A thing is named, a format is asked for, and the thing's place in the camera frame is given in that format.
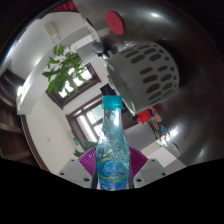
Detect red carpeted staircase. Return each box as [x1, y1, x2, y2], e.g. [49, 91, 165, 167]
[49, 0, 79, 13]

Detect dark-framed window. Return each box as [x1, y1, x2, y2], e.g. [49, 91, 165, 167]
[46, 63, 101, 109]

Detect dark wooden double door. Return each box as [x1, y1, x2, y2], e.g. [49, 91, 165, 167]
[65, 94, 105, 153]

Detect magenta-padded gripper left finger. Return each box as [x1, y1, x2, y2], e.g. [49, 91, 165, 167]
[58, 146, 99, 189]

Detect flat round red coaster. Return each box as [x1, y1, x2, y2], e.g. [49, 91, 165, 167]
[105, 10, 125, 36]

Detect white wall radiator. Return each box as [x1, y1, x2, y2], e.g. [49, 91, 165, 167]
[44, 21, 61, 44]

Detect clear bottle with teal cap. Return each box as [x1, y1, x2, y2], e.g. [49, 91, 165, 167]
[94, 94, 132, 192]

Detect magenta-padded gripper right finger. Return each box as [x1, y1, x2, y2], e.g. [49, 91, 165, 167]
[129, 147, 168, 188]

